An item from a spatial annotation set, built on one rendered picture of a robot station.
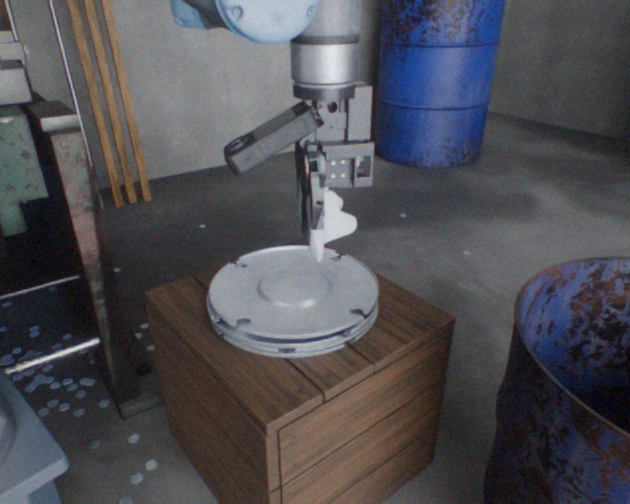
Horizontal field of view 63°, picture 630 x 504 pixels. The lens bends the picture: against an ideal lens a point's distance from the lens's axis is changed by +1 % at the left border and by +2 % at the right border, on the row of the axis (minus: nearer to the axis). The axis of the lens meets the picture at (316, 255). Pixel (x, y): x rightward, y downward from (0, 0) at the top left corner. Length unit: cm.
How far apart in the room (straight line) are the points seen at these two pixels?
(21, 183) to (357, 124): 63
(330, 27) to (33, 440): 50
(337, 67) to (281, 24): 18
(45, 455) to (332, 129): 44
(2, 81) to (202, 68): 161
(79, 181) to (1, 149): 13
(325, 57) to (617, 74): 310
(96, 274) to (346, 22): 69
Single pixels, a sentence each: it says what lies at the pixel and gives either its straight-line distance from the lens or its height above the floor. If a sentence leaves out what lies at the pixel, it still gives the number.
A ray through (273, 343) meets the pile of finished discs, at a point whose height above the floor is 37.
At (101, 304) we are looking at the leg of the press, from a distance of 108.
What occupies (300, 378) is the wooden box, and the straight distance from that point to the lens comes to 74.
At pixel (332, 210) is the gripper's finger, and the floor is 60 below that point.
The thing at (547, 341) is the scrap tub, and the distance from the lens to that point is 89.
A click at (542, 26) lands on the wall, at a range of 382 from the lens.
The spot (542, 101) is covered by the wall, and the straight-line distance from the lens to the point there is 382.
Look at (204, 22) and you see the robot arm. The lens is 54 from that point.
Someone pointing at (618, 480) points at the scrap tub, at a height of 42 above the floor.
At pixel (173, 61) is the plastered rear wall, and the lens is 255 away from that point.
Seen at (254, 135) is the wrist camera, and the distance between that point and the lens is 60.
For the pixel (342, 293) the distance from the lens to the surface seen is 86.
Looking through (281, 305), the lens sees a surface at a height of 38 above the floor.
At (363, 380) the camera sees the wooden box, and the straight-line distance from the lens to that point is 77.
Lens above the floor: 84
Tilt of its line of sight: 28 degrees down
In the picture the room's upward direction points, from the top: straight up
